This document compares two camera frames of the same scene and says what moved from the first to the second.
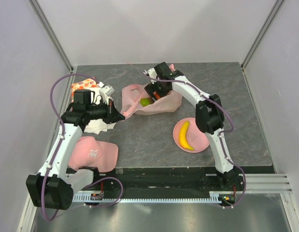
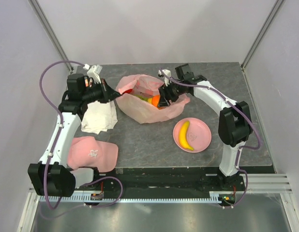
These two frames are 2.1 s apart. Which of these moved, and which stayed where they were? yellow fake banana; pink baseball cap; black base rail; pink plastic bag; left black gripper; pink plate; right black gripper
Moved: pink plastic bag; left black gripper; right black gripper
Stayed: black base rail; pink plate; yellow fake banana; pink baseball cap
